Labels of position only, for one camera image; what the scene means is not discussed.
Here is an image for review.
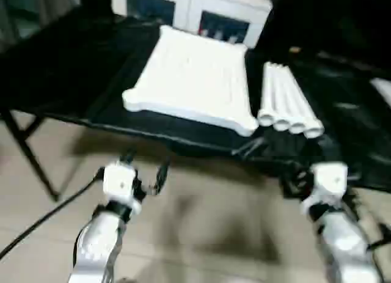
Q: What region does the white plastic table leg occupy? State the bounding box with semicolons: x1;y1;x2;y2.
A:
274;64;308;136
257;62;277;127
268;62;291;131
280;65;324;140

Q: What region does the white plastic table top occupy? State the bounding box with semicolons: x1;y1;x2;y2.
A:
122;24;259;136

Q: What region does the black shiny mat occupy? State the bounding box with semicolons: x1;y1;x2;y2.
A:
0;12;391;192

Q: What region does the white flat item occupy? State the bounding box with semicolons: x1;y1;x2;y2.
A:
371;78;391;103

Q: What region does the white cabinet with glass doors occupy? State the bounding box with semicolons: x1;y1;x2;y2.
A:
110;0;272;48

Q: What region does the grey curtain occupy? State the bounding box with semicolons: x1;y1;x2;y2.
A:
0;0;80;45

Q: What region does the right arm thick black cable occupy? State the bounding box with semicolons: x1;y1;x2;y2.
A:
345;188;391;283

